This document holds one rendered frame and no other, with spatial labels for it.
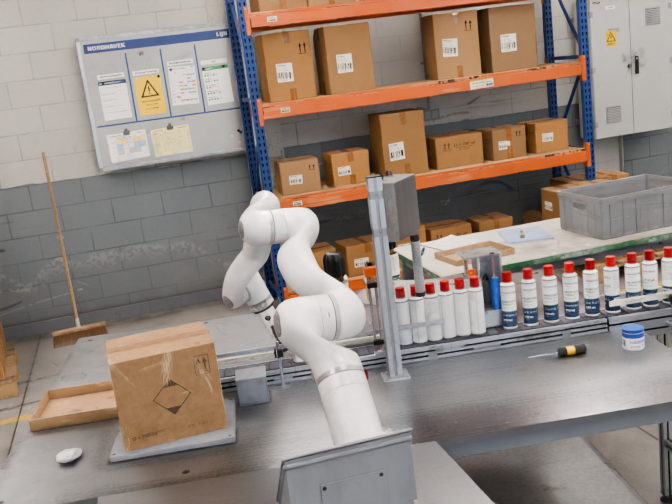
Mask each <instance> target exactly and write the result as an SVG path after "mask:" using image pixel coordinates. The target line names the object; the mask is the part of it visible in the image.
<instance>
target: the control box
mask: <svg viewBox="0 0 672 504"><path fill-rule="evenodd" d="M392 175H393V177H383V178H384V181H382V189H383V190H382V194H383V198H384V207H385V216H386V225H387V227H386V230H387V236H388V242H400V241H402V240H404V239H405V238H407V237H409V236H410V235H412V234H414V233H415V232H417V231H419V230H420V219H419V209H418V199H417V190H416V180H415V174H414V173H412V174H392Z"/></svg>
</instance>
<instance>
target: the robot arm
mask: <svg viewBox="0 0 672 504"><path fill-rule="evenodd" d="M238 232H239V235H240V237H241V239H242V240H243V241H244V243H243V249H242V251H241V252H240V253H239V255H238V256H237V257H236V259H235V260H234V261H233V263H232V264H231V266H230V268H229V269H228V271H227V273H226V276H225V279H224V284H223V290H222V298H223V302H224V304H225V305H226V306H227V307H228V308H231V309H236V308H239V307H240V306H242V305H243V304H244V303H247V304H248V306H249V308H250V310H251V311H252V312H254V314H259V316H260V318H261V320H262V322H263V323H264V325H265V327H266V329H267V330H268V332H269V334H270V335H271V337H272V338H274V337H275V338H276V340H277V341H279V344H283V345H284V346H285V347H286V348H284V349H283V352H286V351H288V350H290V351H291V352H292V353H293V354H295V355H296V356H298V357H299V358H300V359H302V360H303V361H304V362H306V363H307V364H308V365H309V367H310V368H311V370H312V372H313V375H314V378H315V381H316V384H317V388H318V391H319V395H320V398H321V402H322V405H323V408H324V412H325V415H326V419H327V422H328V426H329V429H330V433H331V436H332V440H333V443H334V446H336V445H340V444H344V443H348V442H353V441H357V440H361V439H365V438H370V437H374V436H378V435H382V434H386V433H391V432H392V431H391V430H390V428H387V430H385V428H382V425H381V421H380V418H379V415H378V412H377V409H376V406H375V403H374V400H373V397H372V393H371V390H370V387H369V384H368V381H367V378H366V375H365V372H364V369H363V366H362V363H361V360H360V358H359V356H358V355H357V354H356V353H355V352H354V351H352V350H350V349H347V348H345V347H342V346H339V345H336V344H334V343H331V342H329V341H334V340H341V339H346V338H350V337H353V336H355V335H357V334H358V333H360V332H361V331H362V329H363V328H364V325H365V322H366V311H365V308H364V305H363V303H362V302H361V300H360V298H359V297H358V296H357V295H356V294H355V293H354V292H353V291H352V290H351V289H349V288H348V287H347V286H345V285H344V284H342V283H341V282H339V281H338V280H336V279H334V278H333V277H331V276H330V275H328V274H326V273H325V272H324V271H322V270H321V268H320V267H319V265H318V264H317V262H316V259H315V257H314V255H313V253H312V251H311V247H312V246H313V245H314V243H315V241H316V239H317V237H318V233H319V221H318V218H317V216H316V215H315V214H314V213H313V212H312V211H311V210H309V209H306V208H283V209H280V203H279V200H278V198H277V197H276V196H275V195H274V194H273V193H271V192H269V191H265V190H264V191H260V192H258V193H256V194H255V195H254V196H253V198H252V199H251V202H250V205H249V207H248V208H247V209H246V210H245V211H244V212H243V214H242V215H241V217H240V220H239V224H238ZM283 243H284V244H283ZM273 244H283V245H282V247H281V248H280V250H279V252H278V255H277V263H278V267H279V270H280V272H281V274H282V276H283V278H284V280H285V282H286V283H287V285H288V286H289V287H290V288H291V289H292V290H293V291H294V292H295V293H296V294H298V295H300V296H301V297H296V298H291V299H288V300H285V301H283V302H282V303H281V304H280V305H279V306H278V307H277V309H276V311H275V309H274V307H273V306H272V305H273V304H274V302H273V298H272V296H271V294H270V292H269V290H268V289H267V287H266V285H265V283H264V281H263V280H262V278H261V276H260V274H259V272H258V270H259V269H260V268H261V267H262V266H263V265H264V264H265V262H266V261H267V259H268V257H269V255H270V250H271V245H273Z"/></svg>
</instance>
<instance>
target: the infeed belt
mask: <svg viewBox="0 0 672 504"><path fill-rule="evenodd" d="M603 318H607V317H606V316H605V315H603V314H602V313H600V316H598V317H587V316H585V312H584V313H580V319H578V320H566V319H565V316H559V322H558V323H554V324H548V323H545V322H544V319H539V325H538V326H535V327H526V326H524V322H520V323H518V328H517V329H515V330H505V329H503V325H502V326H496V327H489V328H486V333H485V334H483V335H473V334H472V333H471V335H470V336H467V337H459V336H457V337H456V338H454V339H442V340H441V341H438V342H430V341H428V342H427V343H424V344H414V343H413V344H412V345H410V346H400V350H405V349H411V348H418V347H424V346H430V345H437V344H443V343H450V342H456V341H462V340H469V339H475V338H481V337H488V336H494V335H501V334H507V333H513V332H520V331H526V330H533V329H539V328H545V327H552V326H558V325H564V324H571V323H577V322H584V321H590V320H596V319H603ZM350 350H352V351H354V352H355V353H356V354H357V355H358V356H359V357H360V356H367V355H373V354H375V352H374V351H375V346H374V345H372V346H367V347H359V348H356V349H355V348H353V349H350ZM303 365H308V364H307V363H306V362H304V363H294V362H293V358H291V360H290V358H289V359H282V366H283V369H284V368H290V367H296V366H303ZM259 366H265V369H266V371H271V370H277V369H279V363H278V360H276V361H269V363H268V362H263V363H258V364H250V365H247V366H246V365H244V366H237V367H236V369H235V367H231V368H225V371H224V369H219V375H220V378H226V377H233V376H235V370H240V369H246V368H253V367H259Z"/></svg>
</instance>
